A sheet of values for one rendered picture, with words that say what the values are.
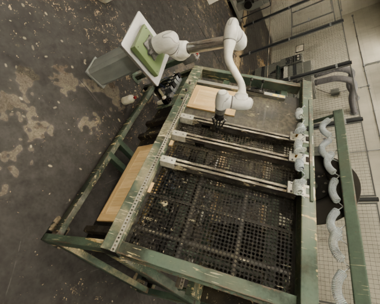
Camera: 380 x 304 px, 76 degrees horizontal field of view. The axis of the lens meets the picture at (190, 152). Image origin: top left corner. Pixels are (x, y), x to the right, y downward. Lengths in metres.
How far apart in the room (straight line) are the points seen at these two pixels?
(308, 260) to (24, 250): 2.06
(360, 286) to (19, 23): 3.31
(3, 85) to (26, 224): 1.12
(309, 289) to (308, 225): 0.39
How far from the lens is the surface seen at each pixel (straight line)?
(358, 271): 2.25
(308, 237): 1.83
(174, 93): 2.66
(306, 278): 1.73
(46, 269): 2.54
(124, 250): 1.72
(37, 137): 2.47
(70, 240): 2.10
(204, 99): 2.61
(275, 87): 2.99
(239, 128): 2.27
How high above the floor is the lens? 2.20
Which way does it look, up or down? 33 degrees down
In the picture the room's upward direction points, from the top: 82 degrees clockwise
